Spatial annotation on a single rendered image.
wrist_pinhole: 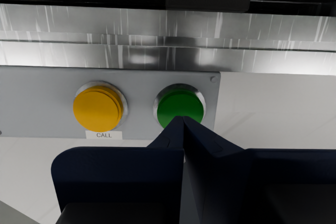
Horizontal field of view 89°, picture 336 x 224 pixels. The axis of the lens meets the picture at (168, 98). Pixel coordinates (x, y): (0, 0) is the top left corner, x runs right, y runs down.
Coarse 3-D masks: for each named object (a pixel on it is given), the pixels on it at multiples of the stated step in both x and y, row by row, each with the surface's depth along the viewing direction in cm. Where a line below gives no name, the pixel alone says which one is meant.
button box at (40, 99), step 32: (0, 96) 15; (32, 96) 15; (64, 96) 15; (128, 96) 15; (160, 96) 15; (0, 128) 16; (32, 128) 16; (64, 128) 16; (128, 128) 16; (160, 128) 16
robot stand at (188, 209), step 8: (184, 168) 28; (184, 176) 27; (184, 184) 25; (184, 192) 24; (192, 192) 23; (184, 200) 23; (192, 200) 22; (184, 208) 22; (192, 208) 21; (184, 216) 21; (192, 216) 20
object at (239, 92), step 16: (224, 80) 25; (240, 80) 25; (256, 80) 25; (272, 80) 25; (288, 80) 25; (304, 80) 25; (320, 80) 25; (224, 96) 26; (240, 96) 26; (256, 96) 26; (272, 96) 26; (288, 96) 26; (304, 96) 26; (320, 96) 26; (272, 112) 27; (288, 112) 27; (304, 112) 27; (320, 112) 27
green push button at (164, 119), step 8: (176, 88) 15; (184, 88) 15; (168, 96) 14; (176, 96) 14; (184, 96) 14; (192, 96) 14; (160, 104) 14; (168, 104) 14; (176, 104) 14; (184, 104) 14; (192, 104) 14; (200, 104) 14; (160, 112) 14; (168, 112) 14; (176, 112) 14; (184, 112) 14; (192, 112) 14; (200, 112) 14; (160, 120) 14; (168, 120) 14; (200, 120) 15
